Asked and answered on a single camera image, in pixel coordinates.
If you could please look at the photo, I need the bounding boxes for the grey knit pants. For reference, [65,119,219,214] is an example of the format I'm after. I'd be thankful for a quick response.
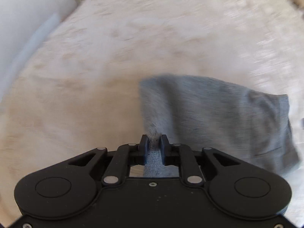
[139,75,300,176]

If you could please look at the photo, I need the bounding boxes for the cream embroidered bedspread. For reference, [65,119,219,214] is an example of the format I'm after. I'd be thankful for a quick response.
[1,0,303,226]

